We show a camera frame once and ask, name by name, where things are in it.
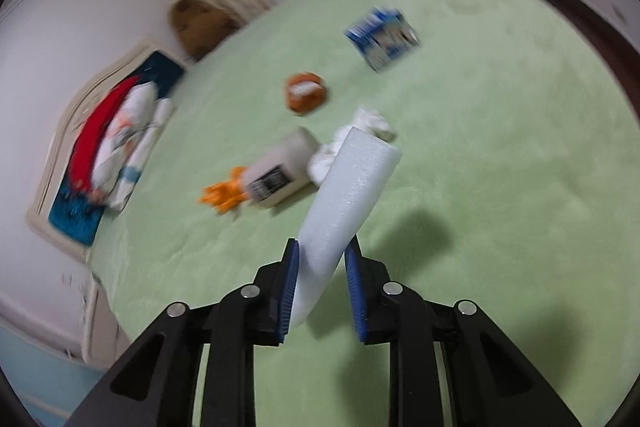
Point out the blue and white carton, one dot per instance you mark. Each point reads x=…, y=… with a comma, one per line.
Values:
x=382, y=38

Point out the white bottle with dark label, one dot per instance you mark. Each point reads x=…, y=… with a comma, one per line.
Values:
x=280, y=172

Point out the small brown plush toy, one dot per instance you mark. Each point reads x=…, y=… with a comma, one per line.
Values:
x=306, y=93

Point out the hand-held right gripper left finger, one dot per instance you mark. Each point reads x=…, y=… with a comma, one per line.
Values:
x=289, y=292

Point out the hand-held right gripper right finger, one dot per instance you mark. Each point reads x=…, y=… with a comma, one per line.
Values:
x=355, y=292

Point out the white nightstand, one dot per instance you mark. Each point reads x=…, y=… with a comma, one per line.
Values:
x=102, y=322

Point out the orange plastic toy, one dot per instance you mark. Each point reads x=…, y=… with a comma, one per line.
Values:
x=222, y=193

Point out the white foam tube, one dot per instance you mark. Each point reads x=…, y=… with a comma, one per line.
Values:
x=350, y=197

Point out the red pillow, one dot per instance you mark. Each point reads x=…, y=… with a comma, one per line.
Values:
x=95, y=132

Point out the cream headboard with blue padding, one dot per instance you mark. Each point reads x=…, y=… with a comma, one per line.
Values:
x=75, y=217

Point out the crumpled white cloth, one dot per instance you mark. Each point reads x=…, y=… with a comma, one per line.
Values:
x=372, y=123

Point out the bed with green blanket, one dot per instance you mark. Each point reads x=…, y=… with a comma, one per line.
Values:
x=500, y=157

